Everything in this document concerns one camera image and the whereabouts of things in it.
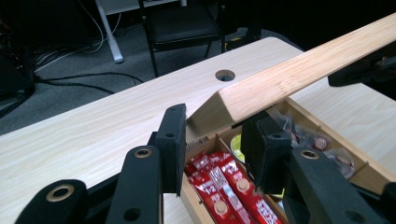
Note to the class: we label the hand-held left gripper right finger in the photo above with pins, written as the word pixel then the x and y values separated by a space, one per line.
pixel 267 155

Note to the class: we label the black equipment case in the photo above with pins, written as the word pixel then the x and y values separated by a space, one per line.
pixel 14 68

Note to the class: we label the black yellow striped stand base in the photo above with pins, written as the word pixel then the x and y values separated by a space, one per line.
pixel 239 39

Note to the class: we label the wooden box with glass lid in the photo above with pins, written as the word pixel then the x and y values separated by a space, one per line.
pixel 295 74

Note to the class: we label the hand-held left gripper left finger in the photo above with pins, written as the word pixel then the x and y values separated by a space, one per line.
pixel 172 149

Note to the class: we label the clear wrapped candies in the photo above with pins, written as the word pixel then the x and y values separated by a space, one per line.
pixel 317 143

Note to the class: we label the yellow-green round pod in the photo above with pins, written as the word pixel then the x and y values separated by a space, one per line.
pixel 279 194
pixel 238 148

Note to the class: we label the red stick packet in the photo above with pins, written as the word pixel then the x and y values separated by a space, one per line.
pixel 211 193
pixel 249 193

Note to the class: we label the black folding chair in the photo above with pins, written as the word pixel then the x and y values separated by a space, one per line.
pixel 180 25

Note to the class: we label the white metal desk frame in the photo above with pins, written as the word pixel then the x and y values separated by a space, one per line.
pixel 112 40

